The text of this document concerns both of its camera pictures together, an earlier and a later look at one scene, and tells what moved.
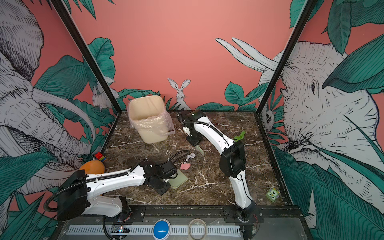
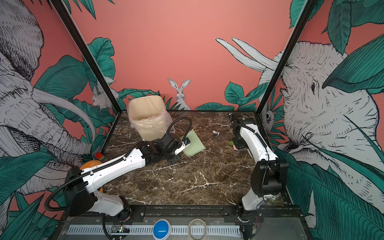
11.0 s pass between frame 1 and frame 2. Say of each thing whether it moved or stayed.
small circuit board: stayed
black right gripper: moved
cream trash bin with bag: stayed
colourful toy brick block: stayed
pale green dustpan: moved
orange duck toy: stayed
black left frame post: stayed
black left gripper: moved
